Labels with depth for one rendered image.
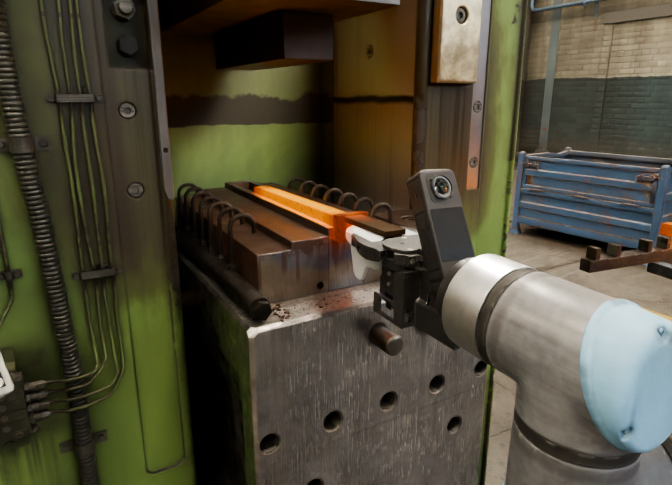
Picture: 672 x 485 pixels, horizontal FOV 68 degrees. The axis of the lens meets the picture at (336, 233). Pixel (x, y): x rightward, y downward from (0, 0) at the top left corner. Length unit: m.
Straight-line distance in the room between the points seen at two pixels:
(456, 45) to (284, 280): 0.49
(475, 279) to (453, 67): 0.52
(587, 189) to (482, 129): 3.41
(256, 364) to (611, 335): 0.37
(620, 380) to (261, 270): 0.40
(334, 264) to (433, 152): 0.33
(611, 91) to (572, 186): 4.89
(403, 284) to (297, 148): 0.68
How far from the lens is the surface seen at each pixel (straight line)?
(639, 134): 8.93
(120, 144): 0.69
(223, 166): 1.08
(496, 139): 1.02
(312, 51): 0.72
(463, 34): 0.91
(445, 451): 0.85
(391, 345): 0.62
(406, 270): 0.51
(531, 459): 0.43
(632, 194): 4.22
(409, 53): 0.91
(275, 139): 1.11
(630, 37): 9.12
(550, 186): 4.51
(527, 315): 0.40
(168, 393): 0.81
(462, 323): 0.44
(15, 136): 0.66
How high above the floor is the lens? 1.16
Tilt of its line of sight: 15 degrees down
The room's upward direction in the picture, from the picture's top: straight up
